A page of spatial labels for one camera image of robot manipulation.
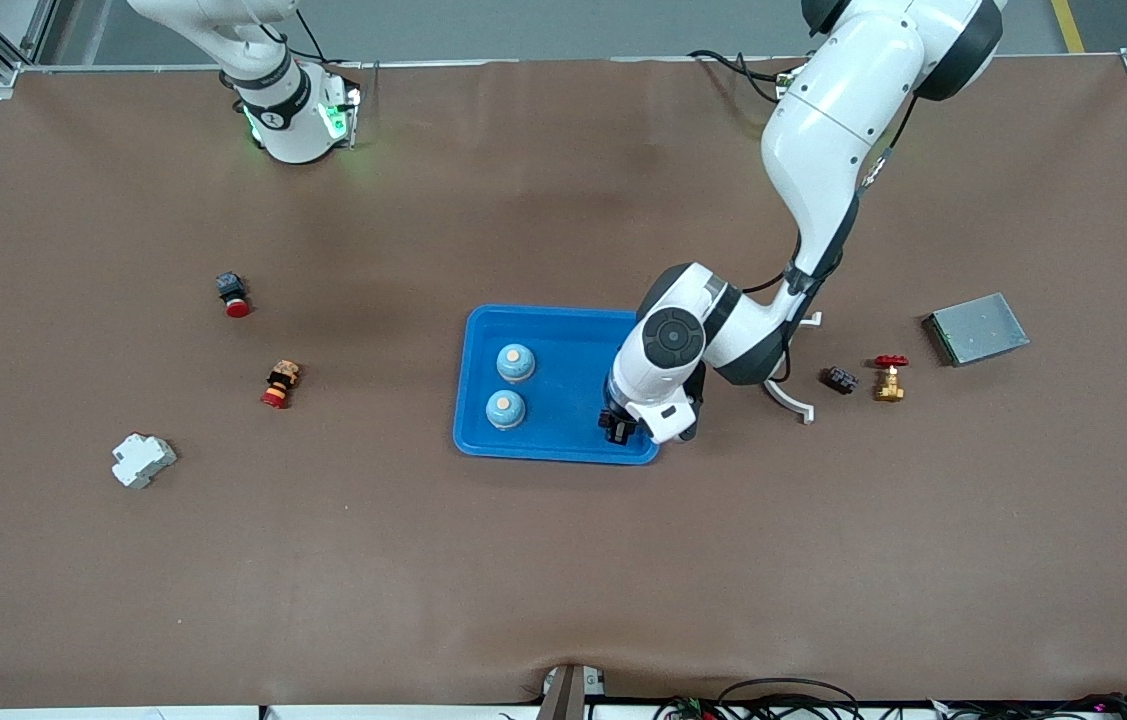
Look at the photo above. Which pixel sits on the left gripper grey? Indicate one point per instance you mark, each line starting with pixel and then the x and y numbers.
pixel 618 424

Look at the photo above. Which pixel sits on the light blue dome bell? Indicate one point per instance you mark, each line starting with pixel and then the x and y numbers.
pixel 506 409
pixel 515 362

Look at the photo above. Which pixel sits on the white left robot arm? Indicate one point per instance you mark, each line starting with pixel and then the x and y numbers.
pixel 823 130

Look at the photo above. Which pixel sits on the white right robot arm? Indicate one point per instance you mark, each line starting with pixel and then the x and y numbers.
pixel 288 120

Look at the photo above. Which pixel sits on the blue plastic tray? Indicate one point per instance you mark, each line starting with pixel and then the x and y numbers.
pixel 563 440

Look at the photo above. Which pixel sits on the small black terminal block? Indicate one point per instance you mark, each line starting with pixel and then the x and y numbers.
pixel 840 380

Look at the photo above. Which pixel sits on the silver metal box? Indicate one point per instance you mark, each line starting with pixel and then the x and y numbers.
pixel 978 330

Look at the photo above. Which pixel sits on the red pushbutton black body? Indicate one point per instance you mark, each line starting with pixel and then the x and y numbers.
pixel 233 293

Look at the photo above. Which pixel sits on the white circuit breaker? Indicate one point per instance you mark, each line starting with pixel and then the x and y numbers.
pixel 143 460

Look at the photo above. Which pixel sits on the red emergency stop orange body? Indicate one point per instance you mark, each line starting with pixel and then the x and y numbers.
pixel 280 385

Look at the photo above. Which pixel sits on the white curved bracket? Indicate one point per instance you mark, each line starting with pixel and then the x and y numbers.
pixel 791 402

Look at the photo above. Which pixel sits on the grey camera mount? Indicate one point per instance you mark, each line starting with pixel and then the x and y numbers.
pixel 568 700

